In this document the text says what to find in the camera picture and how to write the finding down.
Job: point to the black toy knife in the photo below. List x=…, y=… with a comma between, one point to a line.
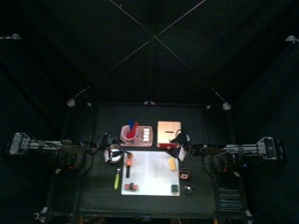
x=127, y=172

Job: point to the orange toy carrot piece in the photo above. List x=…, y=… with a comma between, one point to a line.
x=128, y=162

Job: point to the wooden toy box with slot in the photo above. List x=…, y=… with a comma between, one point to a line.
x=169, y=131

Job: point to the dark green block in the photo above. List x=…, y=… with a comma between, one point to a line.
x=175, y=188

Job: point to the yellow wooden block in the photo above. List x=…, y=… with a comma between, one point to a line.
x=173, y=164

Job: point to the metal frame bracket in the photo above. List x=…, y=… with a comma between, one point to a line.
x=148, y=102
x=226, y=106
x=71, y=102
x=291, y=38
x=15, y=37

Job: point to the red toy food piece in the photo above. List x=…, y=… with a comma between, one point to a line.
x=131, y=187

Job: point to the blue toy utensil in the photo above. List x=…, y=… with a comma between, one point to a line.
x=131, y=123

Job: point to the wooden tray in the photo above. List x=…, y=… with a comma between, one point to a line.
x=144, y=142

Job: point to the white text label sticker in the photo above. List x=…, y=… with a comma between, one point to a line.
x=230, y=200

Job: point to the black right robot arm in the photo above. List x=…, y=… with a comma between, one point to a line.
x=241, y=148

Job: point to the red toy utensil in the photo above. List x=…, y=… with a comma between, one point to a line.
x=134, y=131

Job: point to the small dark round toy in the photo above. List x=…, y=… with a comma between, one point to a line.
x=189, y=189

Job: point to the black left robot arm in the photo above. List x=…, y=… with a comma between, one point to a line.
x=43, y=144

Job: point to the shiny metal bowl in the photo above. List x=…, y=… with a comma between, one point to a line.
x=115, y=154

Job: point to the pink plastic cup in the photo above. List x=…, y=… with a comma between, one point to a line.
x=127, y=137

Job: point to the white plastic cutting board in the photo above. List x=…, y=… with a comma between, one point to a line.
x=151, y=178

